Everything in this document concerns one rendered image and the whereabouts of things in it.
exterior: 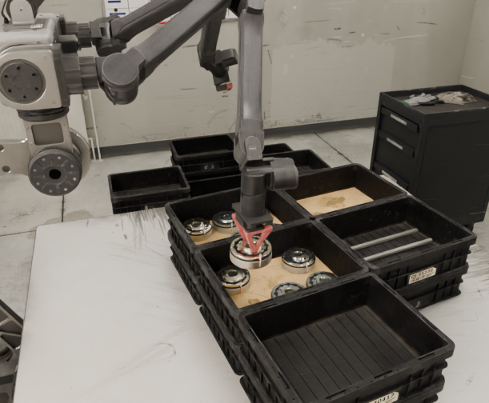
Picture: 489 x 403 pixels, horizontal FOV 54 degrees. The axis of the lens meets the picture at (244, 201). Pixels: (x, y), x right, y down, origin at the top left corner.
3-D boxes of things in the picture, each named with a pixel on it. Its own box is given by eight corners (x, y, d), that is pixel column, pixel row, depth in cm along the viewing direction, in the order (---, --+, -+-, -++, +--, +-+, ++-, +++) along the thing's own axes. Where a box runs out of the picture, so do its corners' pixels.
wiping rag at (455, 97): (447, 106, 275) (448, 101, 273) (423, 96, 293) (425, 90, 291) (487, 102, 282) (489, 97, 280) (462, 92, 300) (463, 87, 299)
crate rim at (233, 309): (235, 321, 114) (235, 313, 113) (193, 255, 138) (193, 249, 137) (370, 277, 129) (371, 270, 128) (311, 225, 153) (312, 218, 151)
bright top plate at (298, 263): (290, 269, 140) (290, 268, 140) (276, 251, 148) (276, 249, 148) (321, 262, 143) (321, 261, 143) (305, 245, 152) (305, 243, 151)
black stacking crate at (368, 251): (366, 305, 134) (371, 272, 128) (310, 249, 157) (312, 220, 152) (470, 268, 148) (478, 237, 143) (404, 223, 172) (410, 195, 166)
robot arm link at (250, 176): (238, 162, 108) (245, 173, 103) (267, 160, 110) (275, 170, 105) (238, 189, 111) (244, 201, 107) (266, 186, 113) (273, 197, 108)
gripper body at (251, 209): (255, 205, 118) (256, 178, 114) (274, 225, 110) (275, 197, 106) (230, 209, 116) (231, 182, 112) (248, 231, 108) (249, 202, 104)
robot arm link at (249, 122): (235, 9, 124) (245, -19, 113) (257, 12, 125) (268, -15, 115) (231, 166, 113) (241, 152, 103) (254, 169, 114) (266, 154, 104)
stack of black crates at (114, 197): (122, 273, 256) (110, 199, 234) (118, 243, 281) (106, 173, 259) (194, 260, 266) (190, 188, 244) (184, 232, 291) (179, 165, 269)
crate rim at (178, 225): (193, 255, 138) (193, 249, 137) (163, 209, 162) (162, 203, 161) (311, 225, 153) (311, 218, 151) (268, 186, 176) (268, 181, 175)
